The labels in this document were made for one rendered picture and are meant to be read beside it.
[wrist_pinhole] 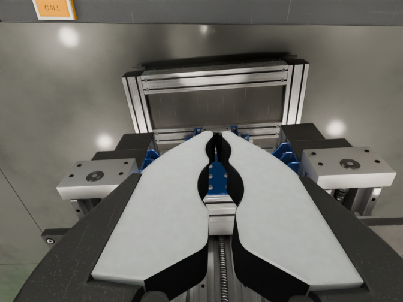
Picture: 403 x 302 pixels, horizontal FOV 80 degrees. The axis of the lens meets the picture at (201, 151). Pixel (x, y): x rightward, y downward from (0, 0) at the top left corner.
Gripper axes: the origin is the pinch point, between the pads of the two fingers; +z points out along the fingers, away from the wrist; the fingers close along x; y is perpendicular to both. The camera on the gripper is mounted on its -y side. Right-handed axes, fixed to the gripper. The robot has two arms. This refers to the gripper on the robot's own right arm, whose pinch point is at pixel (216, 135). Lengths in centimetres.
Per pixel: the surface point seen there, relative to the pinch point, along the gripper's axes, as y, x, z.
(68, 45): 17, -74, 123
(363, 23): -2.7, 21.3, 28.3
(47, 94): 44, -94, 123
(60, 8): -4.3, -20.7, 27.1
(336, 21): -2.8, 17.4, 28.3
